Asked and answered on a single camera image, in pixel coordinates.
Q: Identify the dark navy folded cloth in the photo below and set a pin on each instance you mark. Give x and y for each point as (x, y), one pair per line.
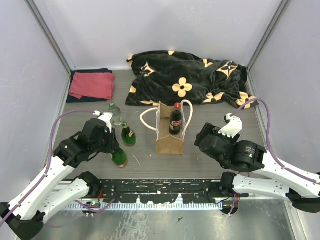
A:
(72, 99)

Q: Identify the black floral blanket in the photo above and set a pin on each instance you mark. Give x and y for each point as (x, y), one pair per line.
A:
(168, 77)

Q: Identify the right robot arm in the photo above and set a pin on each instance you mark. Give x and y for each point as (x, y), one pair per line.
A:
(251, 169)

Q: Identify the green bottle yellow label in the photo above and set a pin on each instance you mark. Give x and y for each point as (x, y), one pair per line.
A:
(128, 135)

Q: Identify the white slotted cable duct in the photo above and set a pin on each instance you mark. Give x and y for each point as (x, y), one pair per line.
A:
(176, 206)

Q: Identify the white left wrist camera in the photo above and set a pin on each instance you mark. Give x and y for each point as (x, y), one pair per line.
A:
(105, 117)

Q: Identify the green bottle front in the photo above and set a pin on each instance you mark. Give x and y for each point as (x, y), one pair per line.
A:
(119, 158)

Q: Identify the clear glass bottle far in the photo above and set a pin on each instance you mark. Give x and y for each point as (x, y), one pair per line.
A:
(117, 118)

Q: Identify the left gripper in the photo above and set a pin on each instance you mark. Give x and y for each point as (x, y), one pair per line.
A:
(113, 143)

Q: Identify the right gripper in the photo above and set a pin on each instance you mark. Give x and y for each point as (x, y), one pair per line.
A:
(210, 129)

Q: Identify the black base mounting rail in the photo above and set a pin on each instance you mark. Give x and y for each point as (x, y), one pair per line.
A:
(159, 191)

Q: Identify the cola glass bottle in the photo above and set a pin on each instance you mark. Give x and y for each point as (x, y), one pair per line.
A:
(175, 120)

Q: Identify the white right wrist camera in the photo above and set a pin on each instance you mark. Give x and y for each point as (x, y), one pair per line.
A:
(233, 126)

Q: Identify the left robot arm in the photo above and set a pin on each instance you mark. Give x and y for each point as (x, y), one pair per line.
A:
(31, 210)

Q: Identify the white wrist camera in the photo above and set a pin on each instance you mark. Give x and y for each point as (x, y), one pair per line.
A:
(105, 117)
(233, 126)

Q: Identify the red folded cloth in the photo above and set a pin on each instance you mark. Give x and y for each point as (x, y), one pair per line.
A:
(99, 85)

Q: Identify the canvas tote bag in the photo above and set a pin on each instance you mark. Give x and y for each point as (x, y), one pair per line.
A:
(166, 143)

